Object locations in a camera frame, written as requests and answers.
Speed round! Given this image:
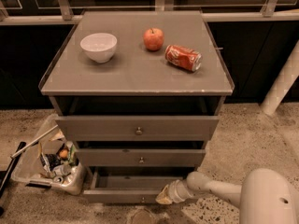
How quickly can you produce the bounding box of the grey bottom drawer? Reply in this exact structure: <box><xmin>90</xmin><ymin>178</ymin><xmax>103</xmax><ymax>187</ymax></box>
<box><xmin>83</xmin><ymin>167</ymin><xmax>193</xmax><ymax>204</ymax></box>

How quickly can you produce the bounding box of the black bar on floor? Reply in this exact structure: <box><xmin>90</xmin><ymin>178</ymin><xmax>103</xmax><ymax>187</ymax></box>
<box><xmin>0</xmin><ymin>155</ymin><xmax>20</xmax><ymax>198</ymax></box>

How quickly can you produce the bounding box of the grey drawer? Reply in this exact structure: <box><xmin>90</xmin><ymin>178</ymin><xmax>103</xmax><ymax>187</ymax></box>
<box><xmin>56</xmin><ymin>116</ymin><xmax>219</xmax><ymax>141</ymax></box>
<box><xmin>83</xmin><ymin>167</ymin><xmax>193</xmax><ymax>204</ymax></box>
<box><xmin>76</xmin><ymin>142</ymin><xmax>206</xmax><ymax>167</ymax></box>

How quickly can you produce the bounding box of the clear plastic bin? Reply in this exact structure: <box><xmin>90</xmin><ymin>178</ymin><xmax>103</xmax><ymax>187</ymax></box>
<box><xmin>12</xmin><ymin>114</ymin><xmax>86</xmax><ymax>195</ymax></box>

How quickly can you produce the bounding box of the grey drawer cabinet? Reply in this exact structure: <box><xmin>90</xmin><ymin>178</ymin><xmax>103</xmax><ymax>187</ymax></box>
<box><xmin>37</xmin><ymin>10</ymin><xmax>235</xmax><ymax>179</ymax></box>

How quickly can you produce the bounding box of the red apple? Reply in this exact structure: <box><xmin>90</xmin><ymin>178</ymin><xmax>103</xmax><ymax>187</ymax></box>
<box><xmin>143</xmin><ymin>28</ymin><xmax>164</xmax><ymax>51</ymax></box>

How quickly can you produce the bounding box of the grey top drawer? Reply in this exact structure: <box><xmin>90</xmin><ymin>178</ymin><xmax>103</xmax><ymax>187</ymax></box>
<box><xmin>56</xmin><ymin>116</ymin><xmax>219</xmax><ymax>141</ymax></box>

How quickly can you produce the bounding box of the metal railing frame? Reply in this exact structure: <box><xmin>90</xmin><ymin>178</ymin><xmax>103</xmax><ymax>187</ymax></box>
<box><xmin>0</xmin><ymin>0</ymin><xmax>299</xmax><ymax>25</ymax></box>

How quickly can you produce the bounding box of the grey middle drawer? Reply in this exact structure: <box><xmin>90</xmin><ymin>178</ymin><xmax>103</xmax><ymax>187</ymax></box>
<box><xmin>76</xmin><ymin>142</ymin><xmax>206</xmax><ymax>167</ymax></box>

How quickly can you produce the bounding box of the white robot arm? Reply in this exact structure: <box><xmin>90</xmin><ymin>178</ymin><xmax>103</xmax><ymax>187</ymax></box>
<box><xmin>156</xmin><ymin>168</ymin><xmax>299</xmax><ymax>224</ymax></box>

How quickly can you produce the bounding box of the white diagonal post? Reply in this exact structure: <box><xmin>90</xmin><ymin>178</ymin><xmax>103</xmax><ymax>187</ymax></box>
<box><xmin>260</xmin><ymin>41</ymin><xmax>299</xmax><ymax>116</ymax></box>

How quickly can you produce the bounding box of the metal rod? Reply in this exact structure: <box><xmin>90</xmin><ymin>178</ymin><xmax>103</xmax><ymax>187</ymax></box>
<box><xmin>10</xmin><ymin>125</ymin><xmax>58</xmax><ymax>159</ymax></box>

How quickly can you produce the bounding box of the orange fruit in bin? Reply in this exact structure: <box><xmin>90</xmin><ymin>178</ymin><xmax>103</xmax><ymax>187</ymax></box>
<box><xmin>59</xmin><ymin>149</ymin><xmax>68</xmax><ymax>159</ymax></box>

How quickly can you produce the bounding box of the white ceramic bowl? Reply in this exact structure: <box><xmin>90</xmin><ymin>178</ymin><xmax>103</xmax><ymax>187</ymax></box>
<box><xmin>80</xmin><ymin>33</ymin><xmax>118</xmax><ymax>63</ymax></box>

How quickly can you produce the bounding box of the red soda can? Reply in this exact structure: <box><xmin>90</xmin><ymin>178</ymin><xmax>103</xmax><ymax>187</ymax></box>
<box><xmin>164</xmin><ymin>45</ymin><xmax>202</xmax><ymax>72</ymax></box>

